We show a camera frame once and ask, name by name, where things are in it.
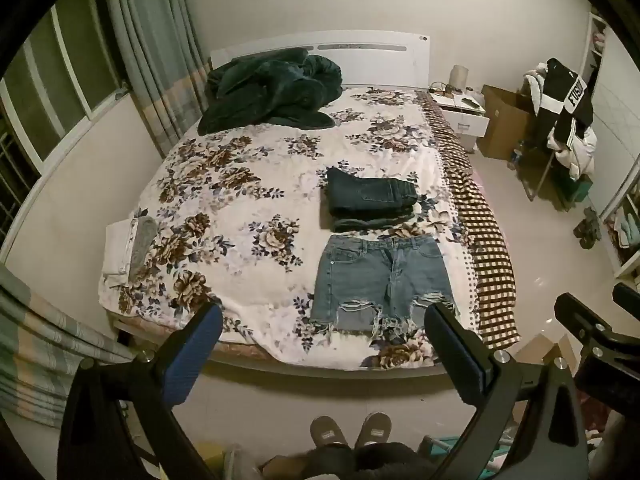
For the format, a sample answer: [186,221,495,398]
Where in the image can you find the bed frame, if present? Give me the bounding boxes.
[112,320,451,380]

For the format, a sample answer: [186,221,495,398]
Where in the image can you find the person's dark trousers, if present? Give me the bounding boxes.
[262,442,441,480]

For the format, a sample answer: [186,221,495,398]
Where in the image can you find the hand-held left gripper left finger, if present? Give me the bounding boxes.
[57,302,224,480]

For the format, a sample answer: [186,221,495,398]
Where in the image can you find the white garment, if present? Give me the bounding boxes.
[546,125,597,182]

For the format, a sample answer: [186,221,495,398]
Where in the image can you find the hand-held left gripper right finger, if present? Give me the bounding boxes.
[424,301,590,480]

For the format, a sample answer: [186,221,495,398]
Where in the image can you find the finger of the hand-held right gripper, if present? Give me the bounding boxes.
[553,293,621,346]
[612,282,640,313]

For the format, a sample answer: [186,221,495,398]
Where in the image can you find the folded grey cloth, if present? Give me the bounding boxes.
[128,216,160,282]

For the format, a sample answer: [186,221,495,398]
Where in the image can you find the pair of dark shoes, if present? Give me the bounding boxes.
[572,207,602,250]

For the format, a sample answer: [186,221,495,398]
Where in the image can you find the window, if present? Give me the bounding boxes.
[0,0,132,221]

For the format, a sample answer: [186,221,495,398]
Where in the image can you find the white shelf unit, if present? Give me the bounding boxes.
[599,152,640,280]

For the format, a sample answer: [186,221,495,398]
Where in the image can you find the striped green curtain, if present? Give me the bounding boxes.
[102,0,212,158]
[0,265,138,428]

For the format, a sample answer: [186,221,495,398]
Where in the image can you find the black and white jacket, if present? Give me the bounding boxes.
[536,57,596,150]

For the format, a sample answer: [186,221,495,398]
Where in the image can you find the folded white cloth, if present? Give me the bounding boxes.
[102,217,138,277]

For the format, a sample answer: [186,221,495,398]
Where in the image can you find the light blue ripped denim shorts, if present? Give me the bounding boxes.
[309,234,460,343]

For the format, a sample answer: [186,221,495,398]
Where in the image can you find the brown checked sheet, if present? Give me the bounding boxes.
[422,91,522,351]

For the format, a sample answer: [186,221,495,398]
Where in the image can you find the grey slipper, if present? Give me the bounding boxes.
[310,415,350,448]
[354,412,393,448]

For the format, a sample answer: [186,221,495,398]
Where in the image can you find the white nightstand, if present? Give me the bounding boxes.
[429,89,491,153]

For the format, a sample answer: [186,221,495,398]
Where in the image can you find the green box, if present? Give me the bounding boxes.
[565,175,594,207]

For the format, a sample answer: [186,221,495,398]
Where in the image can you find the dark green blanket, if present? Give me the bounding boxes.
[197,47,345,136]

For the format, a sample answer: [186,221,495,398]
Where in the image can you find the white wardrobe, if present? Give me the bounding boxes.
[581,9,609,92]

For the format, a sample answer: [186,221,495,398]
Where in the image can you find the metal chair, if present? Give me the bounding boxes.
[519,137,576,207]

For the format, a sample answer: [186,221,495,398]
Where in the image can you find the bed with floral sheet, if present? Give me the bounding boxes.
[97,85,482,372]

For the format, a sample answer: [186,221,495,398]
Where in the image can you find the cardboard box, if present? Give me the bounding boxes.
[479,84,538,162]

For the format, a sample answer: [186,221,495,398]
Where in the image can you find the folded dark jeans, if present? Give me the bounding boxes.
[326,166,420,234]

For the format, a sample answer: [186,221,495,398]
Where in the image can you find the flat cardboard piece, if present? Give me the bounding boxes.
[514,332,577,372]

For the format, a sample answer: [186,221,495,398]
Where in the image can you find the white headboard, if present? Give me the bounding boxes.
[209,30,432,92]

